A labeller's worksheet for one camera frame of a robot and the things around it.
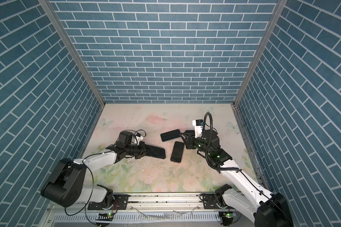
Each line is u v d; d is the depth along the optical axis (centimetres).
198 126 68
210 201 74
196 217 71
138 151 77
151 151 87
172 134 103
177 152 94
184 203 75
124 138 71
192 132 104
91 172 46
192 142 67
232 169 52
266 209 39
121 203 72
